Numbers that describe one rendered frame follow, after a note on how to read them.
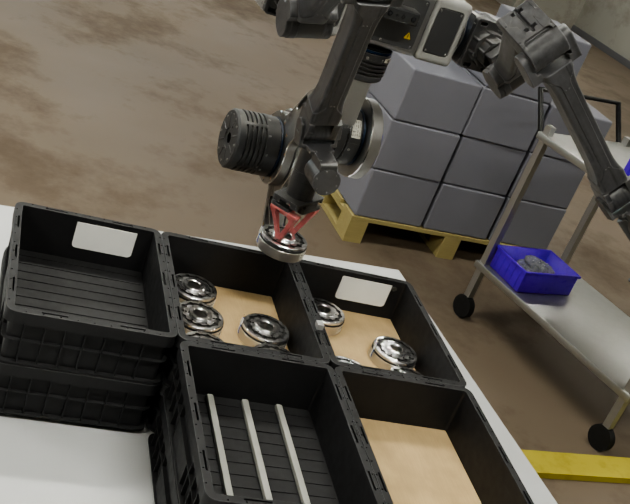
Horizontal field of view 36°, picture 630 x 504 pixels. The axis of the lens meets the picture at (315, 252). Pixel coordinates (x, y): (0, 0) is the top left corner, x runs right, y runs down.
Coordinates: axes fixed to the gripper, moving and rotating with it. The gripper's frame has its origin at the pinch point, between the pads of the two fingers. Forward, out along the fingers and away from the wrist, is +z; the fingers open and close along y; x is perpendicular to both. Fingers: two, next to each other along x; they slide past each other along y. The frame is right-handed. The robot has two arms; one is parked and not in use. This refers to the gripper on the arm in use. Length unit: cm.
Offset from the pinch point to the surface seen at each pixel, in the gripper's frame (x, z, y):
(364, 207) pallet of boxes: 80, 87, 231
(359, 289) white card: -11.6, 14.1, 22.3
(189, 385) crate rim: -16, 9, -47
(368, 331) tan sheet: -18.6, 20.3, 19.1
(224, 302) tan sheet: 5.7, 19.6, -4.9
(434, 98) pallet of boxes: 72, 28, 242
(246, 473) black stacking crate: -30, 19, -45
